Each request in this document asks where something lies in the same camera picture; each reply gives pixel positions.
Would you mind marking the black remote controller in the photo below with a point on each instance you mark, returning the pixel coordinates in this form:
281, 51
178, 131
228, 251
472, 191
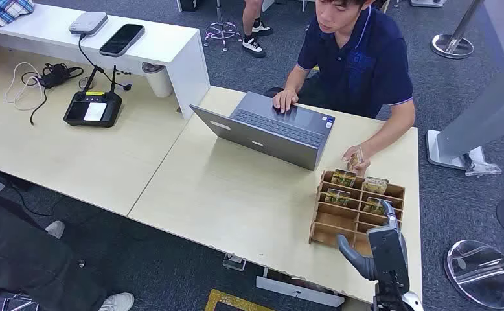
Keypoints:
93, 110

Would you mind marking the seated person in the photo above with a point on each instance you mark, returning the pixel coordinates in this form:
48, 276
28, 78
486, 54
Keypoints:
359, 60

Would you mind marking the standing person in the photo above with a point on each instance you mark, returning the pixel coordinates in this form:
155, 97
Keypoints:
252, 25

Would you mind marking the person's left forearm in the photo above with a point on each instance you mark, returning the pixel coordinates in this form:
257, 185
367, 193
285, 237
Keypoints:
391, 129

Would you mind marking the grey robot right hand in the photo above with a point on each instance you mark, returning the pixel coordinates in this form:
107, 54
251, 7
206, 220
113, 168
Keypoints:
388, 253

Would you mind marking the person's right hand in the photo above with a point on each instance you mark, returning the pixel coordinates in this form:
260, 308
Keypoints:
284, 99

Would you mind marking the person's right forearm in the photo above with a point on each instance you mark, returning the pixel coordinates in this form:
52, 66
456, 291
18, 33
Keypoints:
295, 79

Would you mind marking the clear round stand base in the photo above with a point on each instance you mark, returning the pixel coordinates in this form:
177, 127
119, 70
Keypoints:
481, 274

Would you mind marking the small clear table clamp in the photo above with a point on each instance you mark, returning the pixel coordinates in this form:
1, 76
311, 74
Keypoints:
234, 262

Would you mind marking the grey power bank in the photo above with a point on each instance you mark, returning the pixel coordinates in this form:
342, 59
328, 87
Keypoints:
88, 22

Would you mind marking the white desk riser shelf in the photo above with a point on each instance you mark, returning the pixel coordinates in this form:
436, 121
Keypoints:
166, 47

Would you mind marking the grey laptop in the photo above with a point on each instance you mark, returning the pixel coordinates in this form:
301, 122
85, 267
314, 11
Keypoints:
273, 137

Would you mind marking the chrome stool base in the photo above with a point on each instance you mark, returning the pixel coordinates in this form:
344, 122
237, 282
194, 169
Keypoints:
222, 31

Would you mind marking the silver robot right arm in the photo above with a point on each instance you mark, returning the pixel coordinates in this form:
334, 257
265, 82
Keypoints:
396, 300

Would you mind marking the grey kiosk stand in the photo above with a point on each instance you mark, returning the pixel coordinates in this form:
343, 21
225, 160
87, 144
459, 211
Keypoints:
483, 120

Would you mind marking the chrome stanchion post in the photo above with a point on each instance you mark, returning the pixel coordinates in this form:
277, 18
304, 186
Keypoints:
453, 43

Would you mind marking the plaid cloth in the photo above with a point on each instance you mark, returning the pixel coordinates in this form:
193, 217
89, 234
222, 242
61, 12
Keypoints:
1, 10

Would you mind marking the black box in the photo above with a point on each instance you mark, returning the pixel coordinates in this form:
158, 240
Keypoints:
188, 4

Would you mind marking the person in black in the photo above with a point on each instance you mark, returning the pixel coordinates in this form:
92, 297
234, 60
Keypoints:
16, 257

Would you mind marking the white table bracket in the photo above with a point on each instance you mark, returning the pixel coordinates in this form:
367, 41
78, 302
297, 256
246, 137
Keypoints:
299, 292

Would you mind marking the person's left hand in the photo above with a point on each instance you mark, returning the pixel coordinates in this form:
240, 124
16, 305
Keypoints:
355, 153

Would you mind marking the wooden card organizer rack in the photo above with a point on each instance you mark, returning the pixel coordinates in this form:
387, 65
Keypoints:
342, 223

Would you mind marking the green yellow card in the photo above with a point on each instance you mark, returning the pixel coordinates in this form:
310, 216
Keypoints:
373, 206
343, 177
355, 160
337, 197
375, 185

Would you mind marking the white paper cup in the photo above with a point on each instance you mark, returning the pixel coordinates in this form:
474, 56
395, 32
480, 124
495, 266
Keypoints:
159, 81

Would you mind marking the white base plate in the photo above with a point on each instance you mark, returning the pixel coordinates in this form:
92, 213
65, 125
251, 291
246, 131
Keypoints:
427, 3

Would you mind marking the black smartphone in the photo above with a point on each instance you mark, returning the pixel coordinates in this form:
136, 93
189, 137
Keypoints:
122, 40

